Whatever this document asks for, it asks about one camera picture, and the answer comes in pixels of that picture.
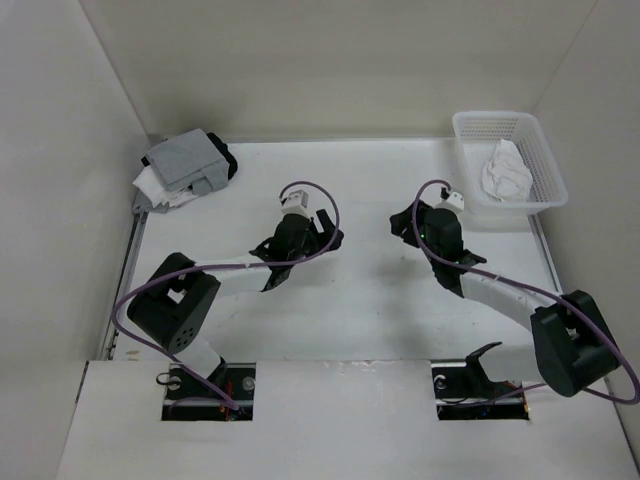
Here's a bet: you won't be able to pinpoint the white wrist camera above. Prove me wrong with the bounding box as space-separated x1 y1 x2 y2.
280 189 309 218
436 188 465 214

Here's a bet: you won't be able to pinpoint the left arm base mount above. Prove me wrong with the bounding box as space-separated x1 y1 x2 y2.
155 363 257 422

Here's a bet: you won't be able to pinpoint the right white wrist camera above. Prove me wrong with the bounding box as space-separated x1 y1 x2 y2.
436 188 465 214

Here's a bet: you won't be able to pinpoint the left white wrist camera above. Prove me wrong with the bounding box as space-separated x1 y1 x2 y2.
280 189 309 218

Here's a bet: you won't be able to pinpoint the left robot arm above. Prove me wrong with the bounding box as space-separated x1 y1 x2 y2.
127 209 344 399

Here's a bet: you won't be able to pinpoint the white folded tank top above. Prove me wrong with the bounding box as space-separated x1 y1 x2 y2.
132 166 197 213

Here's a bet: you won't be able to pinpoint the white tank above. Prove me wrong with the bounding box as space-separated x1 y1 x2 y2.
132 166 197 213
481 139 533 202

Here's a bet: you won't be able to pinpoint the white plastic basket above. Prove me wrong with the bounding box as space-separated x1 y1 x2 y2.
452 111 569 216

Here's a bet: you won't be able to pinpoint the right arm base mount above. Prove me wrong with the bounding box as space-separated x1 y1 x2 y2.
431 342 529 421

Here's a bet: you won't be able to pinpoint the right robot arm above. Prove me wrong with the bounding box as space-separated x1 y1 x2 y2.
390 201 622 397

